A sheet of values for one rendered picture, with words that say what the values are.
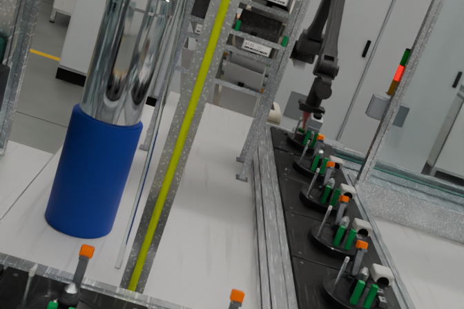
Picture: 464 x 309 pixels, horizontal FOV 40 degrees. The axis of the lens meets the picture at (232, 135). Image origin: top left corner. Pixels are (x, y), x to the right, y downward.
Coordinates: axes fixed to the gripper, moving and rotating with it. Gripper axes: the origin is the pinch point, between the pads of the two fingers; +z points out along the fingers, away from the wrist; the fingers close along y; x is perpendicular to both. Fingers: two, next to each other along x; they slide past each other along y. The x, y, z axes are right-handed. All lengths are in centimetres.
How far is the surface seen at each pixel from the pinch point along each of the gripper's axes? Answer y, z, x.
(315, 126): -1.3, -7.7, -25.3
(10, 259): -66, 3, -140
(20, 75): -87, -10, -82
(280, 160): -12.0, 1.3, -45.8
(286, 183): -11, 1, -65
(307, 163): -3.8, -0.8, -46.3
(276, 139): -12.2, 1.3, -24.9
